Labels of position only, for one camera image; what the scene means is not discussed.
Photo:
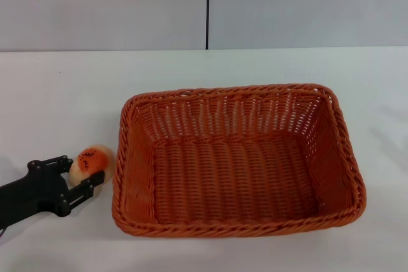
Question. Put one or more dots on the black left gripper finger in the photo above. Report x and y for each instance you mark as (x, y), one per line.
(83, 189)
(63, 163)

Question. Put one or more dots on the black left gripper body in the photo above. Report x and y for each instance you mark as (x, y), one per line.
(35, 189)

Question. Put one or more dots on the round bun with orange topping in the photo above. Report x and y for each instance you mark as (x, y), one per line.
(92, 160)

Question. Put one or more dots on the orange woven plastic basket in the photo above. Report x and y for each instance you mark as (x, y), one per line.
(236, 176)

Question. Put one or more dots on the black vertical wall panel strip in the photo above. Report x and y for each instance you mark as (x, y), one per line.
(208, 7)

